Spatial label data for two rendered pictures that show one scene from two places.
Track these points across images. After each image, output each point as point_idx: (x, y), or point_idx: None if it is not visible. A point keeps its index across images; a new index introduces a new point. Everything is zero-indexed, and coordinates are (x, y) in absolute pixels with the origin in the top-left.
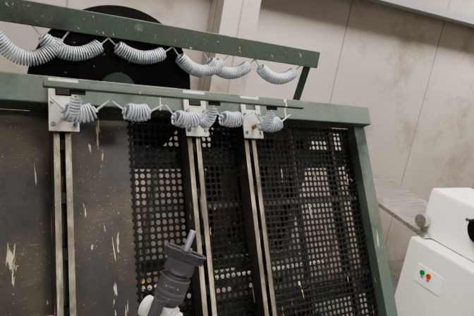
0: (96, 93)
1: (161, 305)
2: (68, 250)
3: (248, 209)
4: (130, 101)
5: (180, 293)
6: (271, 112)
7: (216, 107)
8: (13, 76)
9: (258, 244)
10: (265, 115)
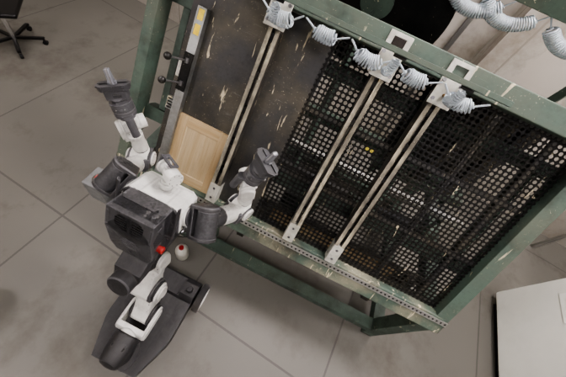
0: (311, 2)
1: (238, 179)
2: (246, 109)
3: (390, 156)
4: None
5: (253, 182)
6: (464, 92)
7: None
8: None
9: (376, 184)
10: None
